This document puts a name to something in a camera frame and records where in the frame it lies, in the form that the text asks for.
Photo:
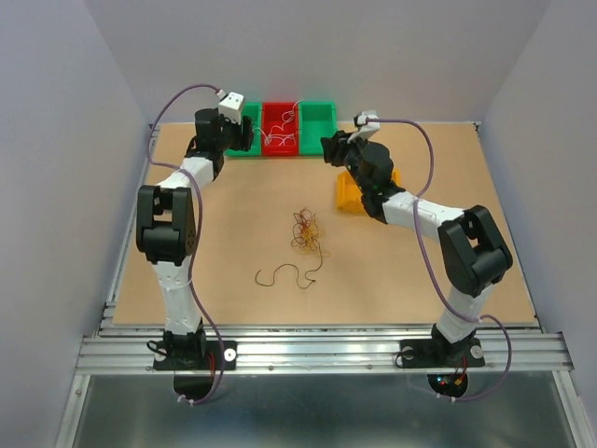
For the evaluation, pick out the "yellow plastic bin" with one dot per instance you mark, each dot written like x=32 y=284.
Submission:
x=347 y=193

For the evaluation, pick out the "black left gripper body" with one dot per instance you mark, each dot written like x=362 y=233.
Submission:
x=232 y=136

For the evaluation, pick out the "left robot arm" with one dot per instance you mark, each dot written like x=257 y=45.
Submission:
x=168 y=235

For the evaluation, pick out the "aluminium rail frame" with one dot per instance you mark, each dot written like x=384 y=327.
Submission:
x=317 y=302

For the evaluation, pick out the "right green plastic bin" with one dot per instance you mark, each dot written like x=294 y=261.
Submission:
x=317 y=119

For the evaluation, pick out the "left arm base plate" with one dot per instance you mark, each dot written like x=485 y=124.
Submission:
x=213 y=359

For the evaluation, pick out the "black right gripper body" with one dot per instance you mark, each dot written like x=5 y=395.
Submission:
x=348 y=154

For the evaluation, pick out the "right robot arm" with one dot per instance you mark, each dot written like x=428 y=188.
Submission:
x=473 y=250

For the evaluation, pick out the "left green plastic bin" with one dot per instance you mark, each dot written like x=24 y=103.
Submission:
x=252 y=110

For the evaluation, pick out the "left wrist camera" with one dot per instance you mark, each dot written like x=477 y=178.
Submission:
x=231 y=106

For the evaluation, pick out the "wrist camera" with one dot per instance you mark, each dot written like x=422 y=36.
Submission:
x=231 y=106
x=367 y=124

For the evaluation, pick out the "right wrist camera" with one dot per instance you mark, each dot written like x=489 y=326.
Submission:
x=367 y=124

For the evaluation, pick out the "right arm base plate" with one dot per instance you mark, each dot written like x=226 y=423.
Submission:
x=435 y=354

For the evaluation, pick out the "green plastic bin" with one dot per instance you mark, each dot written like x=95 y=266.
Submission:
x=252 y=110
x=317 y=119

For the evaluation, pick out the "red plastic bin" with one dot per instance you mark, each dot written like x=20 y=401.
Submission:
x=280 y=129

